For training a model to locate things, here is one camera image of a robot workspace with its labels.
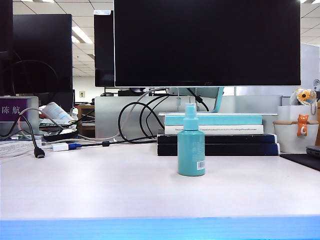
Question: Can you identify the grey thick cable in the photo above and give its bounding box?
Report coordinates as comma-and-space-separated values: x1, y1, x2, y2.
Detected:
17, 107, 52, 140

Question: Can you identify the thin black book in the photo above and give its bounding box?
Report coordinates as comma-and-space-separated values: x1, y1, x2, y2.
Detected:
156, 133, 278, 145

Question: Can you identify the black monitor with white sticker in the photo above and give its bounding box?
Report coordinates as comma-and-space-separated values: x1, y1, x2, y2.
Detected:
93, 9, 116, 88

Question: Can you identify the dark monitor back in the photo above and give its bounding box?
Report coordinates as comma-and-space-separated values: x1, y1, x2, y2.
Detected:
12, 13, 74, 94

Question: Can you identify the white book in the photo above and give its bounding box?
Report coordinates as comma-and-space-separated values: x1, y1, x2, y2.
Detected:
164, 124, 265, 135

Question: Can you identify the teal book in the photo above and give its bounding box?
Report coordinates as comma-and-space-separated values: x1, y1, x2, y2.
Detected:
164, 115, 263, 126

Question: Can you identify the black HDMI cable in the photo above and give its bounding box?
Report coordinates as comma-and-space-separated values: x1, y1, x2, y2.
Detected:
0, 113, 46, 159

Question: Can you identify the black monitor plug cable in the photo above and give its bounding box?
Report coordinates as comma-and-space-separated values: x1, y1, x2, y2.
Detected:
186, 87, 210, 113

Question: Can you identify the orange cat figurine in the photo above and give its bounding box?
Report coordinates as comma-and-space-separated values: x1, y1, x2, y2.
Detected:
296, 113, 310, 137

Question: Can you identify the clear sprayer lid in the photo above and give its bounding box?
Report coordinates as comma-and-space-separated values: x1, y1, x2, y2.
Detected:
184, 103, 198, 120

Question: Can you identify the white square container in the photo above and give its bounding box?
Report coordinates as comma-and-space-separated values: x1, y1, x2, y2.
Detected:
277, 104, 318, 123

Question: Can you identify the white adapter with cable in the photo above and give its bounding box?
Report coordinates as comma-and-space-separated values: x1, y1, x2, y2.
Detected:
41, 141, 70, 152

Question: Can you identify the black cable with blue connector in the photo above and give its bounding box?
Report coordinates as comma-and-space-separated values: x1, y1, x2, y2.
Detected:
67, 93, 176, 150

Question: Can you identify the black mouse pad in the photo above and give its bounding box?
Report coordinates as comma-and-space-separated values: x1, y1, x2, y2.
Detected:
279, 153, 320, 172

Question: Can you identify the dark grey flat device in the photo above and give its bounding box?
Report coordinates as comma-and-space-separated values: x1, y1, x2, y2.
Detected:
305, 144, 320, 158

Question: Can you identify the wooden desk shelf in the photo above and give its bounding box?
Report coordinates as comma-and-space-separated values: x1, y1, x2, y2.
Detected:
76, 104, 96, 139

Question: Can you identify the black flat panel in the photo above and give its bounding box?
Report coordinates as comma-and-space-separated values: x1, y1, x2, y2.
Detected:
0, 0, 14, 96

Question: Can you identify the thin black looped cable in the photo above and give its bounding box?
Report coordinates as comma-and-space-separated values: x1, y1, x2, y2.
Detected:
139, 94, 176, 139

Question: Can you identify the large black monitor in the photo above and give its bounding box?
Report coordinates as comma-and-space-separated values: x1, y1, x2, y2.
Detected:
113, 0, 302, 88

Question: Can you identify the thick black book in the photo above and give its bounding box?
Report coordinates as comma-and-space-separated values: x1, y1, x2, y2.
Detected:
156, 142, 281, 157

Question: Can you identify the white lotion tube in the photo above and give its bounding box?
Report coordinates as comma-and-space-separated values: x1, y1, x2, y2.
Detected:
41, 101, 75, 123

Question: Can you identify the silver monitor stand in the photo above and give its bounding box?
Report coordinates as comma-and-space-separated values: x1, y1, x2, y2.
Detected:
157, 86, 279, 117

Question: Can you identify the purple name sign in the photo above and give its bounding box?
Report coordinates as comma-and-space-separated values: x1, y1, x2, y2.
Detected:
0, 96, 40, 136

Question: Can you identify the plush toy with sunflower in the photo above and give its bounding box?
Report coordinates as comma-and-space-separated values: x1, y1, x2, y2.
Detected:
289, 87, 318, 107

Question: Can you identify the teal spray bottle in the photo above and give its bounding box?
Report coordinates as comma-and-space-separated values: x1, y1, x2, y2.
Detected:
177, 104, 207, 177

